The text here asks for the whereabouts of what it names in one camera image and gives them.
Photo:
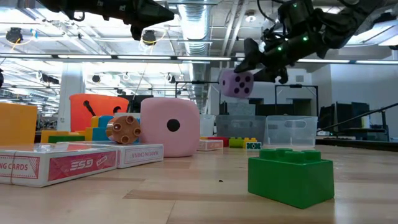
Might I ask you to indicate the purple foam die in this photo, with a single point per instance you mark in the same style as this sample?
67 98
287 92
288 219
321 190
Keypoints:
231 79

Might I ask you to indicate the long blue building block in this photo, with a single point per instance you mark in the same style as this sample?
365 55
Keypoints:
99 134

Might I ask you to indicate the long ceiling light bar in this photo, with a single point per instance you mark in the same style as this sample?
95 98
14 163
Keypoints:
202 58

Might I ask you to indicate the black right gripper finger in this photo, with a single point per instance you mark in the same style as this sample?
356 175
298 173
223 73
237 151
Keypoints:
273 74
252 53

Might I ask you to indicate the black ceiling camera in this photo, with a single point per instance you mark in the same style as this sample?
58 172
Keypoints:
14 35
149 37

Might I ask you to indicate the lime green building block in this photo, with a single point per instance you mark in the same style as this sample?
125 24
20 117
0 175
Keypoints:
236 143

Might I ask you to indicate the silver ventilation duct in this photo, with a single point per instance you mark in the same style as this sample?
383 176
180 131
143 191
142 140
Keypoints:
194 18

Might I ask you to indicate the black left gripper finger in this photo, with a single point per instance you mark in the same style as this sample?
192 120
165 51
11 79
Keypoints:
157 15

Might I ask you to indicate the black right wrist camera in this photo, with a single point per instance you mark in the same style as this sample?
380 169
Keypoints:
295 15

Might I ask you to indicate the black background monitor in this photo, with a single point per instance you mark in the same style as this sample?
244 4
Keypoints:
133 104

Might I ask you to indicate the pink foam die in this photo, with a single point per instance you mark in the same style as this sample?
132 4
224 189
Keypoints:
155 140

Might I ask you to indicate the smoky grey plastic bin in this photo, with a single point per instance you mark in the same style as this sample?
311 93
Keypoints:
241 129

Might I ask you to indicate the black metal frame stand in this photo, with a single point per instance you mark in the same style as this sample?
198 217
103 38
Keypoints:
295 86

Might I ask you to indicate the dark background desk cluster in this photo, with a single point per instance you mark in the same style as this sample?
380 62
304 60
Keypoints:
342 115

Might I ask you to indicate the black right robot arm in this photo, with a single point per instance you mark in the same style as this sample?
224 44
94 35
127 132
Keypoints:
342 25

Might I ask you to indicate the white bottle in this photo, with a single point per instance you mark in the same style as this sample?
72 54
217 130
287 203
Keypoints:
365 122

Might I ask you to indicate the orange plastic bucket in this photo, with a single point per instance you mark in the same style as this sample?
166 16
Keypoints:
77 118

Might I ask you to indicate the white building column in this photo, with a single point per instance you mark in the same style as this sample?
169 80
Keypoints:
71 81

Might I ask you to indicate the white ceiling smoke detector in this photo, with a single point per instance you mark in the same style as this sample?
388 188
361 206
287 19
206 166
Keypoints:
250 17

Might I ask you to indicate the tan round studded block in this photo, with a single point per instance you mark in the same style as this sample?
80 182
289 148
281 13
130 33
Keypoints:
123 130

